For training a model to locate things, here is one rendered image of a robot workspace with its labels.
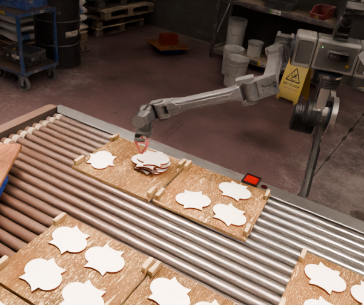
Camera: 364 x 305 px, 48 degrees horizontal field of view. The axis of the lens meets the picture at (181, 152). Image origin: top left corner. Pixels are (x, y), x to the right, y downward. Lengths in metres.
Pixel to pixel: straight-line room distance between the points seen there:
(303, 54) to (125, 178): 1.03
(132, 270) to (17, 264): 0.37
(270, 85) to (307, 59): 0.53
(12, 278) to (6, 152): 0.60
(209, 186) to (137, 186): 0.32
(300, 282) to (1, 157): 1.24
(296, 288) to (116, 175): 0.88
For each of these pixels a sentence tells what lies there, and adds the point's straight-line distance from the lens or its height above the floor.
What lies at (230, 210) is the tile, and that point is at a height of 0.95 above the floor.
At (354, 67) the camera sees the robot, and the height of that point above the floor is 1.42.
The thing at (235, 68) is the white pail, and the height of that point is 0.27.
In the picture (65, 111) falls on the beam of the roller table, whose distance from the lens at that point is 2.42.
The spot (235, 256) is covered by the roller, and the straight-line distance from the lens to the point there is 1.55.
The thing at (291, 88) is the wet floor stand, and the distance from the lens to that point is 5.22.
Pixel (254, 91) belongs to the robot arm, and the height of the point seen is 1.42.
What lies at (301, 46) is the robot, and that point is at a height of 1.48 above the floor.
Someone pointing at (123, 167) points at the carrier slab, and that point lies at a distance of 1.88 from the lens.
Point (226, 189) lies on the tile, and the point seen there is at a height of 0.95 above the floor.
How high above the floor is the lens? 2.00
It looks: 32 degrees down
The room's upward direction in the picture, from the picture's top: 7 degrees clockwise
